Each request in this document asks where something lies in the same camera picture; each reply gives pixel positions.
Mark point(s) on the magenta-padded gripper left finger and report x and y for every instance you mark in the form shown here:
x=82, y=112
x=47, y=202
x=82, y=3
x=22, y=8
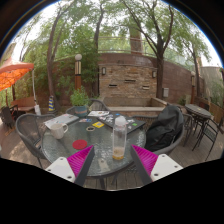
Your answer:
x=61, y=168

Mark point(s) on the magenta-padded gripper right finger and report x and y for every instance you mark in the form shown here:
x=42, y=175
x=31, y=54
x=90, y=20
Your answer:
x=165, y=166

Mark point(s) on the clear plastic bottle white cap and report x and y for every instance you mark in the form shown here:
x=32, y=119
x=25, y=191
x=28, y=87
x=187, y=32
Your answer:
x=119, y=136

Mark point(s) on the flat round red coaster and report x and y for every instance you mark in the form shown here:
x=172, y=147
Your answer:
x=79, y=144

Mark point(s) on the white ribbed mug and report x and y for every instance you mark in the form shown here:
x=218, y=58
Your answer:
x=57, y=130

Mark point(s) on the silver laptop with stickers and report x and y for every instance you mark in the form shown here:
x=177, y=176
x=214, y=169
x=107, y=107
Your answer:
x=61, y=120

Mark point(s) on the dark metal chair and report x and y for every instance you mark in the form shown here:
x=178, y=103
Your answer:
x=188, y=121

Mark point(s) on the dark laptop with stickers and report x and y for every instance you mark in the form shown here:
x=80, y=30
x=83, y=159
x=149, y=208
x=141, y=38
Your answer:
x=133, y=126

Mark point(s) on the yellow card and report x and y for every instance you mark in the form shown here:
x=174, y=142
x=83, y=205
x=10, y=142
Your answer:
x=98, y=124

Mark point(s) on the white umbrella base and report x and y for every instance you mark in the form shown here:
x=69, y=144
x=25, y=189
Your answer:
x=37, y=110

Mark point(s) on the blue yellow striped cone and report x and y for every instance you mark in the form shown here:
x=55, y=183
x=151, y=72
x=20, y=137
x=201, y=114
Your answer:
x=51, y=105

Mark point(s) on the dark round side table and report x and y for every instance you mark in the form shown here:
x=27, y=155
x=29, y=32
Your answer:
x=198, y=110

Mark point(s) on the white booklet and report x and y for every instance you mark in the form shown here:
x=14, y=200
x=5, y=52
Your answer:
x=98, y=113

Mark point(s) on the green plant in blue pot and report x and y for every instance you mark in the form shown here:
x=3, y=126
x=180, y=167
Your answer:
x=80, y=98

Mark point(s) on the wooden bench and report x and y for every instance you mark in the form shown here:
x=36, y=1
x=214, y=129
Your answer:
x=23, y=102

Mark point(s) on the dark patio chair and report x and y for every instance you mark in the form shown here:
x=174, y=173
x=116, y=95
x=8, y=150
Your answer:
x=7, y=115

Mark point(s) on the orange patio umbrella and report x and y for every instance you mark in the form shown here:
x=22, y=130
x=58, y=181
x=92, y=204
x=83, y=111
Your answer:
x=13, y=71

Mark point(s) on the grey wall box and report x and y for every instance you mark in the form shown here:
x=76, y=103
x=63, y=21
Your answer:
x=165, y=92

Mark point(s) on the brown globe lamp post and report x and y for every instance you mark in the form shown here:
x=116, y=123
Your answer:
x=192, y=86

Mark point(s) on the black wall lamp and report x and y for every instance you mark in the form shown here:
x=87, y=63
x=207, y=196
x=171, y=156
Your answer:
x=103, y=71
x=154, y=74

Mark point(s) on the striped globe lamp post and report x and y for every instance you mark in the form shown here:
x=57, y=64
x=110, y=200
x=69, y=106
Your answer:
x=78, y=71

